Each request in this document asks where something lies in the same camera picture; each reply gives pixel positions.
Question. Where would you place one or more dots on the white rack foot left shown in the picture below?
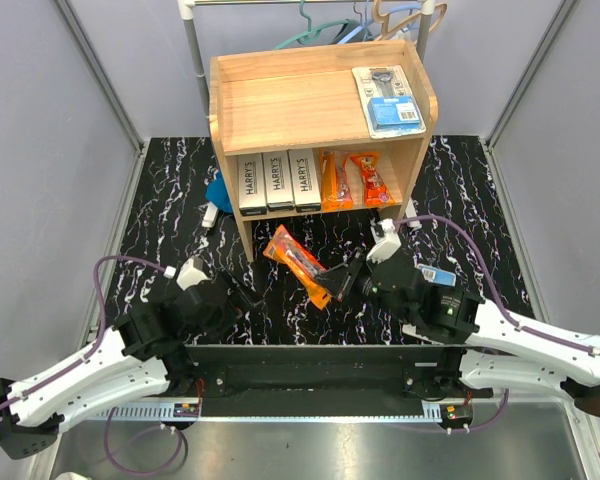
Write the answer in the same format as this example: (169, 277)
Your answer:
(210, 216)

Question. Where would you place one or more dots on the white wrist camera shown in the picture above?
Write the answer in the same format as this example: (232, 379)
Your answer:
(191, 273)
(386, 241)

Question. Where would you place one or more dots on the teal clothes hanger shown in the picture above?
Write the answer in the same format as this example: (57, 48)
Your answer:
(312, 32)

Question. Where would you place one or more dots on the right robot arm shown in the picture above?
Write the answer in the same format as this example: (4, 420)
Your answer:
(501, 349)

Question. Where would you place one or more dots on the wooden two-tier shelf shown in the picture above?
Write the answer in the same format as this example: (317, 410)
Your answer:
(307, 98)

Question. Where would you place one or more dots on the blue razor blister pack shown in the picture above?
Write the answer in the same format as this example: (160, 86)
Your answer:
(436, 276)

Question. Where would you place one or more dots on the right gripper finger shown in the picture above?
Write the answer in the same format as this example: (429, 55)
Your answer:
(352, 257)
(336, 281)

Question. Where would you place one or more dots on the metal clothes rack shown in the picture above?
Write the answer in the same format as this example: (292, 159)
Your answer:
(226, 27)

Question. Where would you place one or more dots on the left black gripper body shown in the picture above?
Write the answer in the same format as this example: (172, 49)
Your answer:
(230, 314)

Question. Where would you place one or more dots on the razor blister pack on shelf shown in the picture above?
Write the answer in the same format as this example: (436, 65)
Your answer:
(389, 106)

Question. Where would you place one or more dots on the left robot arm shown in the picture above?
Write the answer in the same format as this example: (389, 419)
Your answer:
(141, 353)

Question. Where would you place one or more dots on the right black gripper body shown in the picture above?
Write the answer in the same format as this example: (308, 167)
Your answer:
(367, 285)

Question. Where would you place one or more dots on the orange candy bag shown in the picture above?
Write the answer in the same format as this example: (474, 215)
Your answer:
(284, 249)
(335, 190)
(375, 191)

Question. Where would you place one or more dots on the blue clothes hanger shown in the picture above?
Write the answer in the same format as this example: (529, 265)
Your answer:
(360, 30)

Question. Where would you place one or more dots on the white Harry's box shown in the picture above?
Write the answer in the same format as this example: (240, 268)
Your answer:
(251, 186)
(278, 181)
(305, 180)

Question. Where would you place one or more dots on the blue object behind shelf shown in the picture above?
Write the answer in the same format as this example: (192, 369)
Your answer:
(217, 194)

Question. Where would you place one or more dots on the white rack foot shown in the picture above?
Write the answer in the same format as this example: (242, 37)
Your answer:
(411, 214)
(210, 216)

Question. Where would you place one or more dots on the black marble mat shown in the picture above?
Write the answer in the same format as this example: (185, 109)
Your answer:
(466, 234)

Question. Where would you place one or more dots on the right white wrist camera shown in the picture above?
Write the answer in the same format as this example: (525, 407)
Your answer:
(386, 241)

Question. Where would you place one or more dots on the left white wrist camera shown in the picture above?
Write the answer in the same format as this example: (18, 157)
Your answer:
(191, 273)

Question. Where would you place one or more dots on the slotted cable duct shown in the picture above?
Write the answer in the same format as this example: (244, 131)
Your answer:
(179, 410)

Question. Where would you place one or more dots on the wooden clothes hanger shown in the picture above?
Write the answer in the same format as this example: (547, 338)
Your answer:
(425, 16)

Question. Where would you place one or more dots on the white rack foot right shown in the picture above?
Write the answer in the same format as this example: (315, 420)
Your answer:
(411, 214)

